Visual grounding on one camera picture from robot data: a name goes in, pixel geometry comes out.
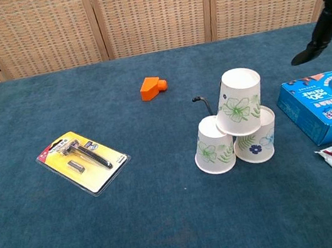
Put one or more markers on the white paper cup green flower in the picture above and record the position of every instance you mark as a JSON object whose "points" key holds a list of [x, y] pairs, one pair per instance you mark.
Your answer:
{"points": [[213, 151], [239, 105]]}

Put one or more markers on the white paper cup blue flower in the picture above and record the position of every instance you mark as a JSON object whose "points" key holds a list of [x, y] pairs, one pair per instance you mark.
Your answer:
{"points": [[256, 147]]}

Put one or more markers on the blue cookie box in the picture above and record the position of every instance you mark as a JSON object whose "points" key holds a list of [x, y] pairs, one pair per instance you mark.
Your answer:
{"points": [[319, 108]]}

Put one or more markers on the woven bamboo folding screen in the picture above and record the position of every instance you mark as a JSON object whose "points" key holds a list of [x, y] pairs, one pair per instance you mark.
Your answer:
{"points": [[147, 12]]}

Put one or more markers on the stainless steel milk pitcher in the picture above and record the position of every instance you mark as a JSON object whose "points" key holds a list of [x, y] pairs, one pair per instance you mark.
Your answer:
{"points": [[205, 104]]}

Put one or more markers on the orange plastic block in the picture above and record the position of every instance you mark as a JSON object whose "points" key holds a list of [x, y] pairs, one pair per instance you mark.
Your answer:
{"points": [[149, 90]]}

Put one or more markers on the yellow razor blister pack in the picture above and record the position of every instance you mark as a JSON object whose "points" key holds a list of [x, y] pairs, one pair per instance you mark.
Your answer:
{"points": [[86, 162]]}

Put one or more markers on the blue table mat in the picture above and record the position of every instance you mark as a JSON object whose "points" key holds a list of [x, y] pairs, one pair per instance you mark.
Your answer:
{"points": [[76, 234]]}

